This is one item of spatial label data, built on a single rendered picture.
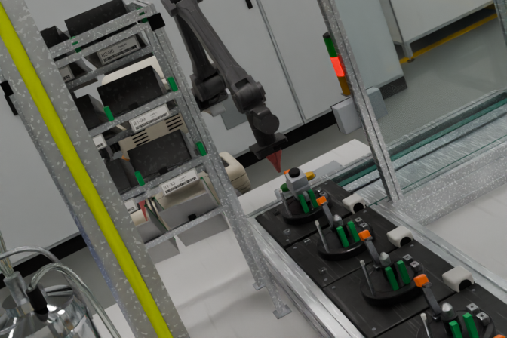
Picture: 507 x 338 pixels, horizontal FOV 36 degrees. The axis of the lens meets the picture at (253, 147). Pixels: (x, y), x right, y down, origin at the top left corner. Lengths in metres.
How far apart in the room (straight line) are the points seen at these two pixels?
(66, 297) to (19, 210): 3.97
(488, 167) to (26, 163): 3.44
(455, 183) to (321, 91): 3.32
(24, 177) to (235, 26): 1.63
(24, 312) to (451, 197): 1.26
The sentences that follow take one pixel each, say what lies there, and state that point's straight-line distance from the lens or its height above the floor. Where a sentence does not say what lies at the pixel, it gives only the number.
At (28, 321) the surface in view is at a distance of 1.12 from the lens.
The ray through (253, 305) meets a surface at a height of 0.86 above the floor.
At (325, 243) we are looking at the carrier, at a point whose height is 1.02.
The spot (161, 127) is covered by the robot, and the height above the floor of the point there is 1.15.
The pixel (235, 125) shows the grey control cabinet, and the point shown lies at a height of 0.32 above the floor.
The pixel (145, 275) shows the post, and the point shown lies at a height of 1.53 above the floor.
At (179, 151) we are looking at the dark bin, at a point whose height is 1.33.
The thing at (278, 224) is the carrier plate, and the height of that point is 0.97.
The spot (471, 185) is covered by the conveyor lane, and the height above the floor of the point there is 0.90.
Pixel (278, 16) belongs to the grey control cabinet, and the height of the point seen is 0.86.
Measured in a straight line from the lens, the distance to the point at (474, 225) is 2.01.
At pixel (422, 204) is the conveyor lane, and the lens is 2.04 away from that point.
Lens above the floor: 1.86
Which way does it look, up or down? 19 degrees down
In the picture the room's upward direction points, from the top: 23 degrees counter-clockwise
